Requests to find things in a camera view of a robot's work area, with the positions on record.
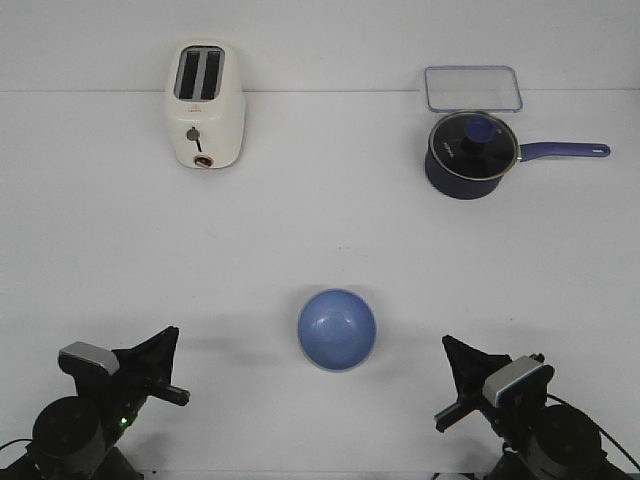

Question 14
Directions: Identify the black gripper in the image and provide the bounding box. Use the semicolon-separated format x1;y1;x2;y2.
74;326;190;430
435;335;554;440

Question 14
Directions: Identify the blue bowl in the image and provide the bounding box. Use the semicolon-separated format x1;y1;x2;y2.
297;288;377;372

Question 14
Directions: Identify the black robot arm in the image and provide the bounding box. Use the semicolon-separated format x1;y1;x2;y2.
1;326;190;479
434;335;632;479

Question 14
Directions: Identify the dark blue saucepan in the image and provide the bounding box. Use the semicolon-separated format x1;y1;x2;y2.
425;142;611;200

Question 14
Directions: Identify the glass pot lid blue knob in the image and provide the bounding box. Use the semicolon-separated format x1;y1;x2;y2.
429;111;518;180

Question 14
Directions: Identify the white two-slot toaster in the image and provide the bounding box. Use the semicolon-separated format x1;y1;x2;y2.
164;39;246;169

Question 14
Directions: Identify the clear plastic container lid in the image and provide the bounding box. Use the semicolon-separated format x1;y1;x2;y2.
423;65;523;113

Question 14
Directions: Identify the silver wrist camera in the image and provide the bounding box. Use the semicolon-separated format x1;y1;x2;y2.
482;356;544;408
58;341;120;375

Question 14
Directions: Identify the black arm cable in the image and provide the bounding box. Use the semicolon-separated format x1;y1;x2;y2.
544;394;636;471

